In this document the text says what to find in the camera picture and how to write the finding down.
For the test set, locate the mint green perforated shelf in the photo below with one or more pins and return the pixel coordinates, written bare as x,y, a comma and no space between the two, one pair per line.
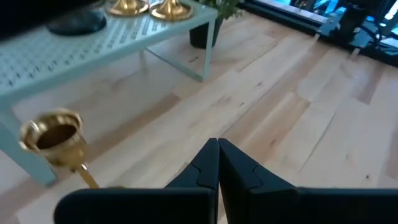
62,59

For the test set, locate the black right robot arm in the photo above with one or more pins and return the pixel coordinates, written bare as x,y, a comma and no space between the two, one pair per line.
354,18

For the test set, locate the tall gold candlestick holder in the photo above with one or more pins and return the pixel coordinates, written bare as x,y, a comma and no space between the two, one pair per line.
171,12
127,7

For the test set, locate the potted plant with white flowers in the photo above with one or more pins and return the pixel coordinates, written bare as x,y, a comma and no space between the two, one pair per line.
200,35

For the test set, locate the black candlestick holder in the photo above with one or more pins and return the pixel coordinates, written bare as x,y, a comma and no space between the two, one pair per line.
77,23

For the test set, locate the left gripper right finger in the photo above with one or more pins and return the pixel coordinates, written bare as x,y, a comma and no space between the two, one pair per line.
264,205

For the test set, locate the short gold candlestick holder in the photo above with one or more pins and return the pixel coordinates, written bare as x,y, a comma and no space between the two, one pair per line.
71,149

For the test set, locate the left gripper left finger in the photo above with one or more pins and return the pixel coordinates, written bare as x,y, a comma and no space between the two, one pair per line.
186,205

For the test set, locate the black aluminium table frame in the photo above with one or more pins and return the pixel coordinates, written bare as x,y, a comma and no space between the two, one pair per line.
295,23

